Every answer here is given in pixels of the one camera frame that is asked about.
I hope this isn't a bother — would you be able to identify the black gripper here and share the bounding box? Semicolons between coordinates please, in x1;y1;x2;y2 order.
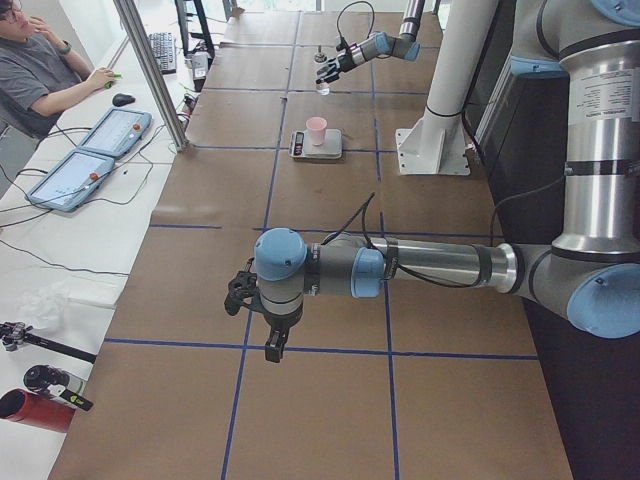
224;257;303;362
316;48;356;84

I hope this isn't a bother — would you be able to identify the pink paper cup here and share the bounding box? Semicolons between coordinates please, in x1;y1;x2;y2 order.
305;116;328;146

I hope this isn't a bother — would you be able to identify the white digital kitchen scale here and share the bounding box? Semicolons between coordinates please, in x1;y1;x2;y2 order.
289;129;343;161

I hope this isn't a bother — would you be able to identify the black keyboard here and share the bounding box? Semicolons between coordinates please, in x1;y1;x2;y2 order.
148;32;177;75

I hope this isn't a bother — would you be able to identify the black computer mouse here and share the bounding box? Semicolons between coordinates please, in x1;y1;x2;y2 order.
112;93;136;107

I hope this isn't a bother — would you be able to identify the upper blue teach pendant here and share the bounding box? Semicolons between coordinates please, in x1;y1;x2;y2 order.
78;107;153;159

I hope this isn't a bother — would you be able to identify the blue teach pendant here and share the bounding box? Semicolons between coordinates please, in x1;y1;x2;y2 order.
25;148;115;213
78;107;153;159

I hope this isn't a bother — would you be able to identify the green plastic toy piece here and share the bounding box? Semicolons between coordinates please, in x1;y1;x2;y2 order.
104;73;122;89

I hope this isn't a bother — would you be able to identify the crumpled clear plastic bag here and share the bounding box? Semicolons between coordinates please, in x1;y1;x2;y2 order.
17;282;69;332

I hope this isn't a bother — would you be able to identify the lower blue teach pendant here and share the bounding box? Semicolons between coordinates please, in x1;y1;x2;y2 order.
25;148;115;213

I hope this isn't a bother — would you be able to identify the black tripod rod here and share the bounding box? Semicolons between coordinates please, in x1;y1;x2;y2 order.
1;322;97;364

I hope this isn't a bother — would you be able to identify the red cylinder tube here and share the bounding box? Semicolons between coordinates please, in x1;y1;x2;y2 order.
1;389;74;433

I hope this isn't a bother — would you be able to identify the person in grey shirt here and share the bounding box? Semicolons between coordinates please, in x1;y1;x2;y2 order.
1;1;116;139

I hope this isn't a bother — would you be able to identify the black camera tripod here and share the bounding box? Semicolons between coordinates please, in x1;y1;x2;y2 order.
174;0;217;59

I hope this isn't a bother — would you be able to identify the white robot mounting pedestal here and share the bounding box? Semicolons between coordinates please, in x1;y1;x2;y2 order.
396;0;499;176

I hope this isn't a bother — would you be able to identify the aluminium frame post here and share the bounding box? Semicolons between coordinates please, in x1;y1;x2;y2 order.
114;0;188;152

